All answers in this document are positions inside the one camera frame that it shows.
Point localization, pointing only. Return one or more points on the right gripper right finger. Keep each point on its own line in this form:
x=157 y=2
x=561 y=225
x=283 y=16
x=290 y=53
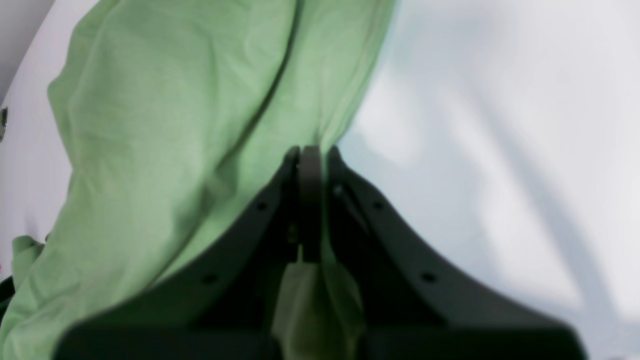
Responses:
x=417 y=305

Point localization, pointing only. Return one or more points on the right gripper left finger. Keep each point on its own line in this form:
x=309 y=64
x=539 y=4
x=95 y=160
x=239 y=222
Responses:
x=220 y=306

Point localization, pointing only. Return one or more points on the green t-shirt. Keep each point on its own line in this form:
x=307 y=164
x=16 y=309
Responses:
x=174 y=114

